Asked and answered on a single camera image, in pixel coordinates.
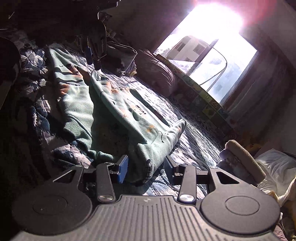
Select grey window curtain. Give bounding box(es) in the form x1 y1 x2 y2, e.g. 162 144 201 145
222 39 292 130

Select blue white patterned quilt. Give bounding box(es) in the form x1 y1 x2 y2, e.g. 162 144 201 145
11 31 219 196

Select colourful alphabet foam mat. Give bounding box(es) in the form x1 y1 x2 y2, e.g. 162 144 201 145
156 54 239 141

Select lilac folded garment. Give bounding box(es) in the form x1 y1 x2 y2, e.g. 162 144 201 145
217 149 239 170

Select dark bag with clothes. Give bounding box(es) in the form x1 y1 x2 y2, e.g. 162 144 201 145
101 41 137 77

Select grey folded garment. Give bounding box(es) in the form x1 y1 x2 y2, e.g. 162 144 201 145
217 160 257 186

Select white quilted blanket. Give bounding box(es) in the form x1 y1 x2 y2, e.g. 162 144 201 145
255 149 295 206

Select teal printed fleece garment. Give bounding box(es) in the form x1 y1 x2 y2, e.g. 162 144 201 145
48 43 186 185

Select yellow pikachu plush toy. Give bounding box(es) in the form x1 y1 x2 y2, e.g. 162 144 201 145
239 132 262 155

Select purple folded duvet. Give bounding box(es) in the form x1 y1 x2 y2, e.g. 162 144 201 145
135 49 177 97

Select tan folded towel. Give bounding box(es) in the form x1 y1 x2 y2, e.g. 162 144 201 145
225 140 266 184

